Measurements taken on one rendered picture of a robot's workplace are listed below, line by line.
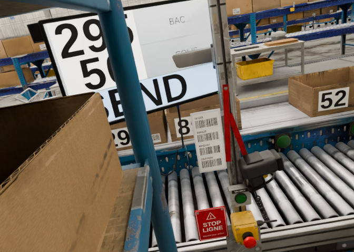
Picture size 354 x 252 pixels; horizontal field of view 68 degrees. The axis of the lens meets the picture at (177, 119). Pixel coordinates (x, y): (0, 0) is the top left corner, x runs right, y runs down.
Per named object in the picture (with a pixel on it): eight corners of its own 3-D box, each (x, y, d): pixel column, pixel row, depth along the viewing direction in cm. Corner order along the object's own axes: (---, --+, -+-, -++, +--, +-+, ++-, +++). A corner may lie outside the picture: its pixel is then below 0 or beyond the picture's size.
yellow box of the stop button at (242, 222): (238, 250, 81) (236, 232, 79) (231, 229, 89) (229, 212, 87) (284, 242, 81) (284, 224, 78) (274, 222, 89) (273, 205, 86)
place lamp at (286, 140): (277, 149, 138) (277, 137, 136) (277, 148, 139) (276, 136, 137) (291, 147, 138) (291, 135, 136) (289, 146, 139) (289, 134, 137)
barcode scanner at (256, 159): (288, 185, 76) (283, 155, 73) (249, 196, 77) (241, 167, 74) (279, 173, 83) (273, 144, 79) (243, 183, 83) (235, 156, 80)
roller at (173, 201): (184, 252, 96) (170, 256, 96) (177, 175, 145) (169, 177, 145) (180, 242, 94) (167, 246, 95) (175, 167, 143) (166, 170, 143)
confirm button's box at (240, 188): (230, 209, 82) (228, 191, 80) (228, 202, 85) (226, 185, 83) (252, 205, 82) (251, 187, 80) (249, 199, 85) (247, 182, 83)
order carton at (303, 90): (312, 118, 141) (312, 88, 135) (287, 103, 169) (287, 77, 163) (384, 105, 141) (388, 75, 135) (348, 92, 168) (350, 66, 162)
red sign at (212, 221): (199, 241, 89) (194, 211, 84) (199, 239, 90) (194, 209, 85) (246, 233, 88) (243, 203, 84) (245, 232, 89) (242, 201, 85)
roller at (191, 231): (185, 251, 96) (187, 241, 94) (178, 174, 144) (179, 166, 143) (199, 252, 96) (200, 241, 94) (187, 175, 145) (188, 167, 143)
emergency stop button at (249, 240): (244, 251, 78) (243, 241, 77) (241, 240, 83) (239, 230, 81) (258, 249, 78) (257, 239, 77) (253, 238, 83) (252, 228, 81)
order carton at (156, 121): (97, 155, 144) (88, 127, 138) (108, 134, 172) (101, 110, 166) (167, 144, 143) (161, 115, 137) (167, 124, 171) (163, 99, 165)
